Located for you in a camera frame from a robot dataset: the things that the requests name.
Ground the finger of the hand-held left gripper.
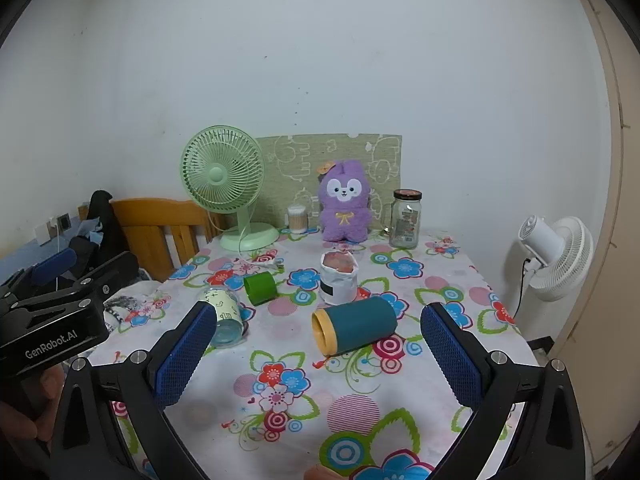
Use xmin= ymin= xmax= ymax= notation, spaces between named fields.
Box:
xmin=15 ymin=251 xmax=140 ymax=311
xmin=0 ymin=249 xmax=78 ymax=306

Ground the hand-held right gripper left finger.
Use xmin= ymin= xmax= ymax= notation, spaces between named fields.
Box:
xmin=50 ymin=301 xmax=218 ymax=480

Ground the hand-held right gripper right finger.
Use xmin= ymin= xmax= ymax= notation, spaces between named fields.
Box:
xmin=420 ymin=302 xmax=586 ymax=480

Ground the teal cup with yellow rim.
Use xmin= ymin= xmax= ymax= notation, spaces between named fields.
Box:
xmin=311 ymin=296 xmax=399 ymax=358

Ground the glass cup with pale label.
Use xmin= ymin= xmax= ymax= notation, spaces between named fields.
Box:
xmin=197 ymin=287 xmax=250 ymax=349

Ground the small green cup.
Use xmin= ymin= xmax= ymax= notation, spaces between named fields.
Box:
xmin=243 ymin=271 xmax=278 ymax=306

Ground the person's left hand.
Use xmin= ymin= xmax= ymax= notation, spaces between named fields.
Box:
xmin=0 ymin=364 xmax=65 ymax=456

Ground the black bag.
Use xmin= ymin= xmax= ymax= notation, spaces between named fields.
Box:
xmin=69 ymin=190 xmax=130 ymax=273

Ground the floral tablecloth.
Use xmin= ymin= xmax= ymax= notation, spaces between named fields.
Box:
xmin=89 ymin=226 xmax=532 ymax=480

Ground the white paper bag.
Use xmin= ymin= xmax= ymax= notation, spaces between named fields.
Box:
xmin=320 ymin=251 xmax=361 ymax=308

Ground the glass jar with dark lid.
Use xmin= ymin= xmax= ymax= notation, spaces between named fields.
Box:
xmin=388 ymin=188 xmax=424 ymax=249

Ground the green desk fan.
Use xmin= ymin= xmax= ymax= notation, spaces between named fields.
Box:
xmin=180 ymin=126 xmax=280 ymax=252

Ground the white standing fan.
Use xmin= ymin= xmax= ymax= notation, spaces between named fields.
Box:
xmin=512 ymin=215 xmax=595 ymax=303

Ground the purple plush toy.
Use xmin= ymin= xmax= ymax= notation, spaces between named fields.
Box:
xmin=315 ymin=159 xmax=374 ymax=244

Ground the green patterned mat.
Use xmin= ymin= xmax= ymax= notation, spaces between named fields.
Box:
xmin=255 ymin=133 xmax=404 ymax=235

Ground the black fan cable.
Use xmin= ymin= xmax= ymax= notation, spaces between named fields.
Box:
xmin=511 ymin=257 xmax=532 ymax=327

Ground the white fan cable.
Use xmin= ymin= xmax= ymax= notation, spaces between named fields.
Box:
xmin=238 ymin=210 xmax=286 ymax=274

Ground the beige door frame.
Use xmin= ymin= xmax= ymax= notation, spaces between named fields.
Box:
xmin=552 ymin=0 xmax=640 ymax=480

